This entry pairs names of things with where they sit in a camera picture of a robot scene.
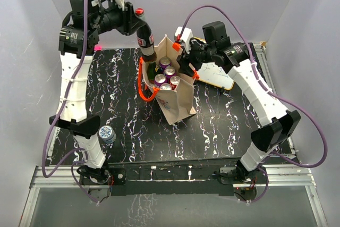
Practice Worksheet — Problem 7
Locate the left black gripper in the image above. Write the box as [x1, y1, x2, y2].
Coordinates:
[90, 0, 145, 36]

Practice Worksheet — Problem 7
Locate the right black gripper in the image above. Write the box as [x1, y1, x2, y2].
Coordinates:
[177, 38, 216, 77]

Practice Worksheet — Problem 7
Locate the red can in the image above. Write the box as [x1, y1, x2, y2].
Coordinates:
[159, 83, 172, 90]
[169, 75, 181, 90]

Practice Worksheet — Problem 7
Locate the cola glass bottle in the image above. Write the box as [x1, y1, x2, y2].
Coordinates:
[135, 8, 157, 62]

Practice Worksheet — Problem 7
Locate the green glass bottle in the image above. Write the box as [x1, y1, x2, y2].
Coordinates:
[147, 62, 158, 84]

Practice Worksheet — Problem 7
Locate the beige canvas tote bag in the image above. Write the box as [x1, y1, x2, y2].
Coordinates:
[138, 34, 199, 126]

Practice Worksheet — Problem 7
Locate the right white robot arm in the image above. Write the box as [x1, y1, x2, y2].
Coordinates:
[173, 21, 301, 183]

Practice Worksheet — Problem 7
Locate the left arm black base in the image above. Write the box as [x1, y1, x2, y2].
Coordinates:
[76, 165, 126, 187]

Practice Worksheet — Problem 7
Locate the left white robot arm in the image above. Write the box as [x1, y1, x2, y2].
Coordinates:
[49, 0, 145, 184]

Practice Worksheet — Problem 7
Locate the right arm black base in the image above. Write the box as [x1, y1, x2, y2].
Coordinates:
[212, 166, 267, 189]

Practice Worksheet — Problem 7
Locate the blue white tin can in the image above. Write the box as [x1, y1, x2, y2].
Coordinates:
[98, 125, 116, 144]

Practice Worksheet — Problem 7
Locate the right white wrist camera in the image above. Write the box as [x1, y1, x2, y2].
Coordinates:
[173, 27, 193, 53]

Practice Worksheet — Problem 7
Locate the small whiteboard wooden frame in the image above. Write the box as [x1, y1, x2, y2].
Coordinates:
[191, 36, 236, 91]

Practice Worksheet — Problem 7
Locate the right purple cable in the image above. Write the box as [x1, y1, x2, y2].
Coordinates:
[182, 5, 328, 204]

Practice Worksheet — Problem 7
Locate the aluminium frame rail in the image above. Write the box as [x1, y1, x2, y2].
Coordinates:
[19, 162, 328, 226]

